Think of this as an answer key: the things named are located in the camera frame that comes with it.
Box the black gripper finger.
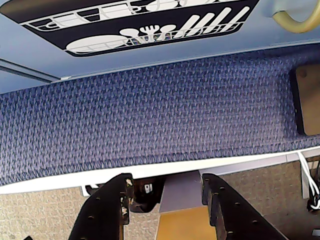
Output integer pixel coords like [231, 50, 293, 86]
[67, 172, 135, 240]
[201, 172, 289, 240]

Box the yellow wooden plank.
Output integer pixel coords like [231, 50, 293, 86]
[155, 205, 213, 240]

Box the white cable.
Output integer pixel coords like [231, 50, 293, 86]
[297, 149, 320, 212]

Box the blue woven fabric panel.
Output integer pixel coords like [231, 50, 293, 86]
[0, 49, 320, 187]

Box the beige ring door handle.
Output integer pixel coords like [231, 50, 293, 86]
[271, 0, 320, 35]

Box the wooden board with black edge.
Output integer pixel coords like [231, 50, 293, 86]
[289, 62, 320, 138]

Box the gray block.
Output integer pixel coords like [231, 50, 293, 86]
[158, 170, 203, 214]

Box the toy kitchen dishwasher door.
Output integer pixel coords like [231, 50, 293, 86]
[0, 0, 320, 95]

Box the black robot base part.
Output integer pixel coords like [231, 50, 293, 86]
[129, 174, 166, 214]

